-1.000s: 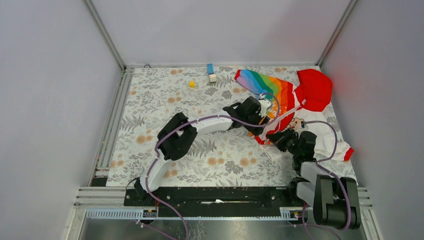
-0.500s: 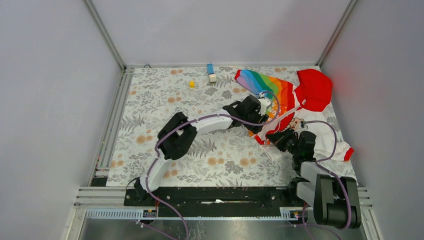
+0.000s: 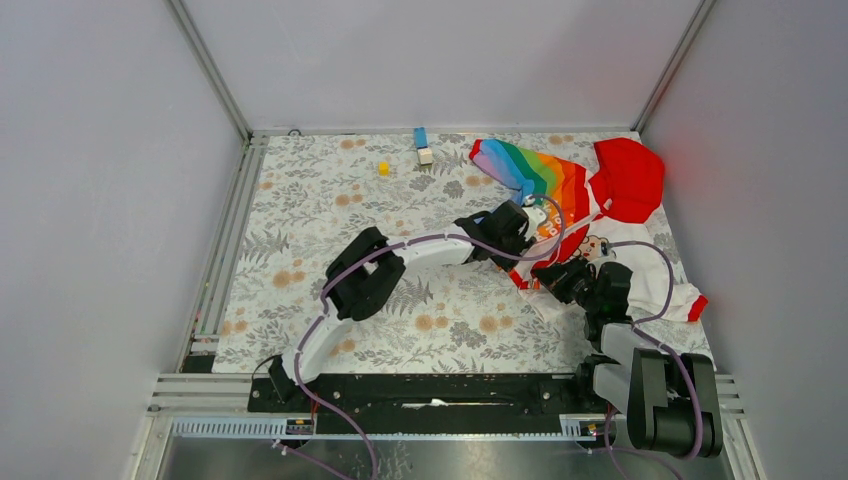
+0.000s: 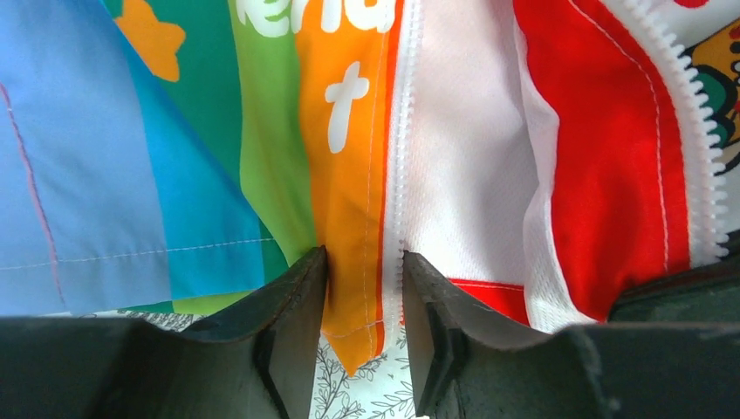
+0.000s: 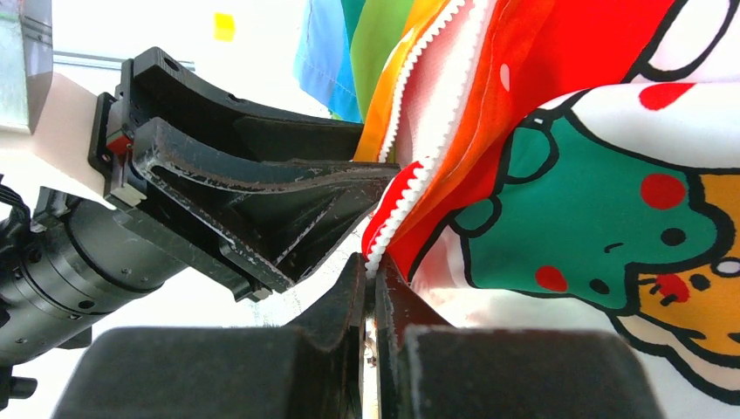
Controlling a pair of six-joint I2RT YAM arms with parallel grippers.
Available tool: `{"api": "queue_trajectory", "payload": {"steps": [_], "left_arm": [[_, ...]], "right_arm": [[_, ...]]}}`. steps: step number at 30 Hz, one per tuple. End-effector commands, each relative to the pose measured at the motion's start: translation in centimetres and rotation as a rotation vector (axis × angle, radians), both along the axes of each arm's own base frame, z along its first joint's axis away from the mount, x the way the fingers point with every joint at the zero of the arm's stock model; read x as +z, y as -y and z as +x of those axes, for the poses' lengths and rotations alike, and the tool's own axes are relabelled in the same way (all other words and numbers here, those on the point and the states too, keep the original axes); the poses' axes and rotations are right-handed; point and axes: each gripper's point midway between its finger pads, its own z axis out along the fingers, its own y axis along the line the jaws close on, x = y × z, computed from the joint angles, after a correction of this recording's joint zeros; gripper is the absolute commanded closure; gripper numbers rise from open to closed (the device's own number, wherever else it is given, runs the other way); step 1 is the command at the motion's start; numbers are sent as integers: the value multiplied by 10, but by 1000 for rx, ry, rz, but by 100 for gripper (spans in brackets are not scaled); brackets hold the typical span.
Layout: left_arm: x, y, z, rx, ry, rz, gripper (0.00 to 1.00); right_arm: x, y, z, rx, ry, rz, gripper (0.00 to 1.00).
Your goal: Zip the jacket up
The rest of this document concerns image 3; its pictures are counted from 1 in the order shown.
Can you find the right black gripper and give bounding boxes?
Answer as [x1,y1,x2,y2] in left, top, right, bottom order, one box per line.
[531,255,600,312]

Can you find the rainbow kids jacket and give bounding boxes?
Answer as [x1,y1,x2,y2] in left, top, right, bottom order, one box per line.
[470,138,708,323]

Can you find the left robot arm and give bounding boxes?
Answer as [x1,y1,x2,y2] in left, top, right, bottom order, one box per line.
[269,200,546,411]

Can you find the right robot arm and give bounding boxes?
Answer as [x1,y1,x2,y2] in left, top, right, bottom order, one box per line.
[532,257,724,458]

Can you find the blue and silver block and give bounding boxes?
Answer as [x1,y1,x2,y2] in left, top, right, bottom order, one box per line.
[413,127,433,167]

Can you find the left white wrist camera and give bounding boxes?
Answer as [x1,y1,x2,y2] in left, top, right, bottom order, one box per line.
[521,205,548,240]

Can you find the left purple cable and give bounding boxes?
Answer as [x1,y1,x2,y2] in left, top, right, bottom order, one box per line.
[271,193,568,480]

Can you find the purple cable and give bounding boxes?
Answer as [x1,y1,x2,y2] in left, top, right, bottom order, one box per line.
[271,193,568,480]
[592,239,705,480]

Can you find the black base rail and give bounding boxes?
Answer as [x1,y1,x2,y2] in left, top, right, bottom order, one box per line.
[247,373,608,436]

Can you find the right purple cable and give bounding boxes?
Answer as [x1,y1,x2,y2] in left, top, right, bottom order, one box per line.
[592,239,705,480]

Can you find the aluminium frame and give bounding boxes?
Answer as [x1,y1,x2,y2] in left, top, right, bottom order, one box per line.
[132,0,770,480]

